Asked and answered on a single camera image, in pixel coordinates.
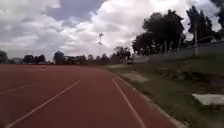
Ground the floodlight mast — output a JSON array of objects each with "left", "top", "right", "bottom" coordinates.
[{"left": 97, "top": 32, "right": 104, "bottom": 59}]

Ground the red running track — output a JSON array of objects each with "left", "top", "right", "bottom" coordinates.
[{"left": 0, "top": 64, "right": 188, "bottom": 128}]

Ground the row of distant trees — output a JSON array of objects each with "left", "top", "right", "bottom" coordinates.
[{"left": 0, "top": 46, "right": 133, "bottom": 66}]

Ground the grass verge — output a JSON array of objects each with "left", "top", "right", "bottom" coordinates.
[{"left": 101, "top": 54, "right": 224, "bottom": 128}]

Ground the row of dark trees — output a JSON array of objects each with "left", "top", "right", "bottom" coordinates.
[{"left": 131, "top": 0, "right": 224, "bottom": 56}]

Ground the pale concrete slab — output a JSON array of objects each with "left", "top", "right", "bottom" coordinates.
[{"left": 192, "top": 93, "right": 224, "bottom": 107}]

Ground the low distant building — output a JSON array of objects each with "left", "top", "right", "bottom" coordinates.
[{"left": 63, "top": 55, "right": 79, "bottom": 65}]

